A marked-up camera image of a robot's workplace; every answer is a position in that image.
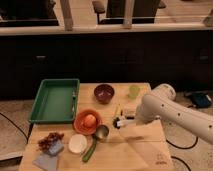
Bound black cable left floor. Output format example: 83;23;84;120
0;112;29;143

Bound red grape bunch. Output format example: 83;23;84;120
38;132;64;152

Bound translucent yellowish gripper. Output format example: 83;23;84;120
119;121;153;138

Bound green handled metal measuring cup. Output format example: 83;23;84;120
82;125;109;163

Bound orange plate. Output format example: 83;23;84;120
73;109;102;135

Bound blue grey cloth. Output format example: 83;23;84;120
33;140;64;171

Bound dark block sponge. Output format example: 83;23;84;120
121;108;135;119

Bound light green cup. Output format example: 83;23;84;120
128;85;140;99

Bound green plastic tray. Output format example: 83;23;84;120
29;79;80;124

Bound black cable on floor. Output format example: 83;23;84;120
165;131;200;150

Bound white round lid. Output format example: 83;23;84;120
68;134;87;154

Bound blue device on floor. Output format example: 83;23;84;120
185;92;212;108

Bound orange fruit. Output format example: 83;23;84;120
83;114;96;128

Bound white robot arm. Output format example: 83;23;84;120
132;84;213;145

